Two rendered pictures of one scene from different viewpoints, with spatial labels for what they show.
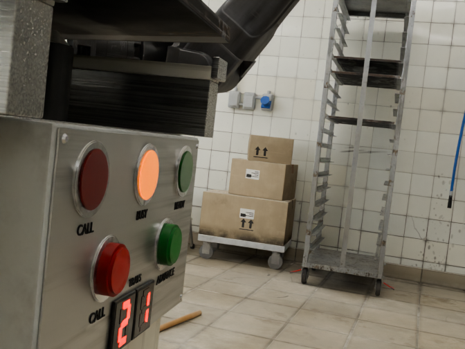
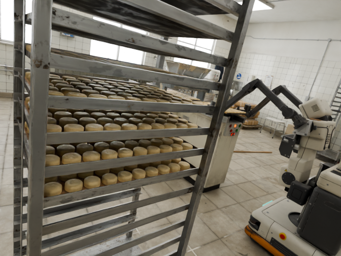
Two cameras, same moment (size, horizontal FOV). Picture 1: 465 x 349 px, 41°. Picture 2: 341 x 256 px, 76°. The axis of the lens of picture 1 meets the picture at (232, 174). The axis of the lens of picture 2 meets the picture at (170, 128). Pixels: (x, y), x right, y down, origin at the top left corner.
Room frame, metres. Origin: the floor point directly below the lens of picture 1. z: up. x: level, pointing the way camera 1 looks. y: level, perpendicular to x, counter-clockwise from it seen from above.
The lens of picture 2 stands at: (-1.77, -0.74, 1.27)
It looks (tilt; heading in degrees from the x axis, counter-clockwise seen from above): 16 degrees down; 36
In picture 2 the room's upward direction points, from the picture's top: 12 degrees clockwise
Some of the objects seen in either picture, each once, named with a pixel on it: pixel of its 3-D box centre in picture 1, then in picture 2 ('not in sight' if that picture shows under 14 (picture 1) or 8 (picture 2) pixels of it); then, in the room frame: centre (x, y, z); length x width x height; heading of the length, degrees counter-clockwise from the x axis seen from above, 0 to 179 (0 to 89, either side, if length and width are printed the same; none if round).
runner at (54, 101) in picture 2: not in sight; (150, 105); (-1.27, -0.28, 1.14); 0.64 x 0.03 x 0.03; 168
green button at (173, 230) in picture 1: (165, 244); not in sight; (0.44, 0.04, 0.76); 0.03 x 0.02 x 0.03; 168
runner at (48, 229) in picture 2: not in sight; (133, 203); (-1.27, -0.28, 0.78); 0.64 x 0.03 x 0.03; 168
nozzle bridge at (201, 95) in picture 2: not in sight; (183, 89); (0.59, 0.92, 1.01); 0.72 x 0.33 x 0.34; 168
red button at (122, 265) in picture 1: (108, 269); not in sight; (0.35, 0.06, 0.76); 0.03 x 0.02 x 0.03; 168
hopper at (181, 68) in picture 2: not in sight; (188, 70); (0.59, 0.92, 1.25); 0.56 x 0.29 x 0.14; 168
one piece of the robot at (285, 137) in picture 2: not in sight; (295, 142); (0.28, -0.52, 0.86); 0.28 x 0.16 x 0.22; 168
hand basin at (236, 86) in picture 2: not in sight; (234, 89); (5.20, 2.20, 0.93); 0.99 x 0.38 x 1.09; 73
